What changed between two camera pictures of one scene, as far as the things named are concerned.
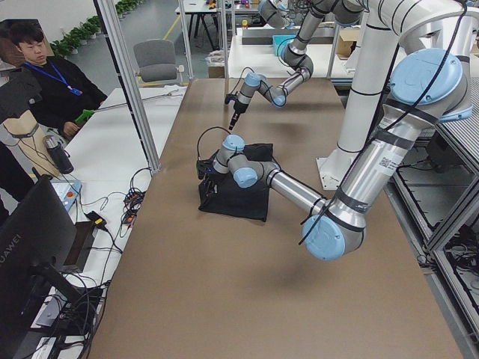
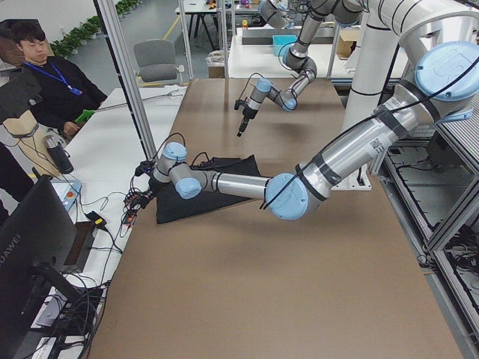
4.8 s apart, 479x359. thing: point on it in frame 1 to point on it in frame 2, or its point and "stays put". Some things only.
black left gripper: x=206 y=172 to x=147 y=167
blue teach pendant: x=67 y=191 stays put
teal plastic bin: x=277 y=40 stays put
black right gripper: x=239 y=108 to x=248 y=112
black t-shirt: x=221 y=193 to x=171 y=206
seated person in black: x=65 y=90 stays put
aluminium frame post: x=108 y=17 stays put
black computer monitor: x=40 y=233 stays put
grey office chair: x=156 y=60 stays put
